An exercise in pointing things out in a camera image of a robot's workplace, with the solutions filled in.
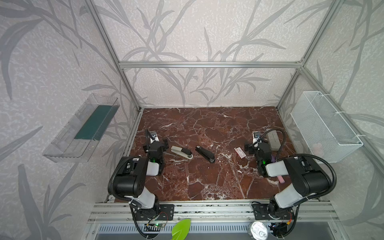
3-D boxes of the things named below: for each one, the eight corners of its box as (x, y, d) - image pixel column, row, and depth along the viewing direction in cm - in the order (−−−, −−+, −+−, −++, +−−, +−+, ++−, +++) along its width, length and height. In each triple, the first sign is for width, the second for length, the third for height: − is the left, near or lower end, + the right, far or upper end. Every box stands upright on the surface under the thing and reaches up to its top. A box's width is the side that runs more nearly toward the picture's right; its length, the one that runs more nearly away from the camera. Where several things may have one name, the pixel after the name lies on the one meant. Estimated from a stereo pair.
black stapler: (194, 151, 98) (194, 148, 95) (198, 146, 100) (198, 143, 97) (212, 163, 93) (213, 161, 90) (216, 158, 95) (217, 155, 92)
